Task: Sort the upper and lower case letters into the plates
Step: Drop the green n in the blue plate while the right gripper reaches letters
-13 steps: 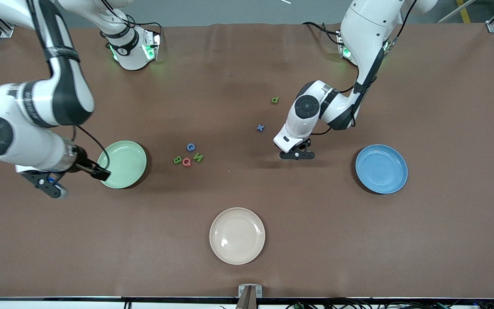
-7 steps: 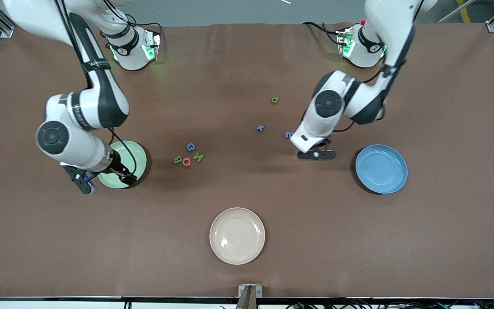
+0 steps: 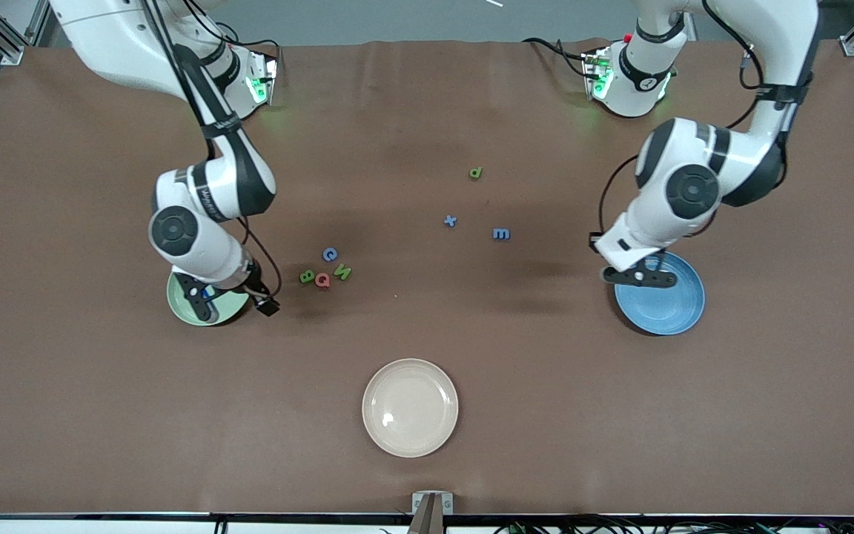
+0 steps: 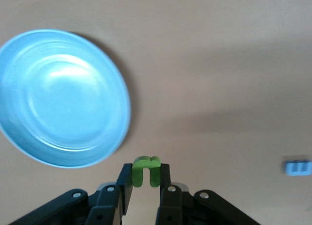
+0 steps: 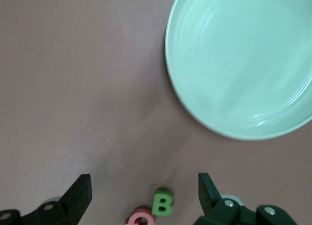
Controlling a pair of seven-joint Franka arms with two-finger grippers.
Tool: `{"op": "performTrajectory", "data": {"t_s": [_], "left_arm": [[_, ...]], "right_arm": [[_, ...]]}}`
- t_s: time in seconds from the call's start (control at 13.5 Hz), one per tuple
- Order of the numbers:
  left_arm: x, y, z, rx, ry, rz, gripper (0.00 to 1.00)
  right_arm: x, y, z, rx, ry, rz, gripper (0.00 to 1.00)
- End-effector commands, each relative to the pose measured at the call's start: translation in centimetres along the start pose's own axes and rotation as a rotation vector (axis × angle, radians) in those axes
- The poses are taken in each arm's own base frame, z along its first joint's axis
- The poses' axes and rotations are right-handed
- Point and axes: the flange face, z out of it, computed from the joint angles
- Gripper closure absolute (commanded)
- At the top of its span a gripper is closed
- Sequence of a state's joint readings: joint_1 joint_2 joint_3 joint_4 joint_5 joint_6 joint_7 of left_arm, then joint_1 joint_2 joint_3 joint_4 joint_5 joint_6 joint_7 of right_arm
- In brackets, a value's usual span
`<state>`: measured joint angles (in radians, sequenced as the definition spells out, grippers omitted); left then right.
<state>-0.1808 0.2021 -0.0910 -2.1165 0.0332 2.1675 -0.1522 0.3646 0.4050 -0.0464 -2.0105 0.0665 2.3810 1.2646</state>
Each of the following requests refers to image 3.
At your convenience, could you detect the silver arm base connector panel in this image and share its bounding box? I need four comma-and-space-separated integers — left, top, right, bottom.
248, 50, 279, 106
583, 48, 615, 101

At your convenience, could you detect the green plate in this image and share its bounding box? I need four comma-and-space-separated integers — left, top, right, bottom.
166, 268, 254, 327

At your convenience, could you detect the blue plate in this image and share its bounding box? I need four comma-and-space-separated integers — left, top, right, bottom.
614, 251, 706, 336

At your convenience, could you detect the brown table mat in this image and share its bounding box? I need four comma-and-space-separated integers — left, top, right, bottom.
0, 39, 854, 518

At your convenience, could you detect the beige plate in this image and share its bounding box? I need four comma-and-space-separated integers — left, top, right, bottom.
362, 358, 460, 458

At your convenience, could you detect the black arm base cable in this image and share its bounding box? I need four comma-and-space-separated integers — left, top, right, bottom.
201, 21, 283, 60
522, 37, 591, 79

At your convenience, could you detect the white table edge rail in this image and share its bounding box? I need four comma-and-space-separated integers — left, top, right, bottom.
0, 513, 854, 534

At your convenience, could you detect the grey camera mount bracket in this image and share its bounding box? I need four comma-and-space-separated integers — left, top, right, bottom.
411, 491, 454, 515

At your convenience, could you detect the tan camera support post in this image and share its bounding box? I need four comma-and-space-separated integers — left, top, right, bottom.
406, 494, 448, 534

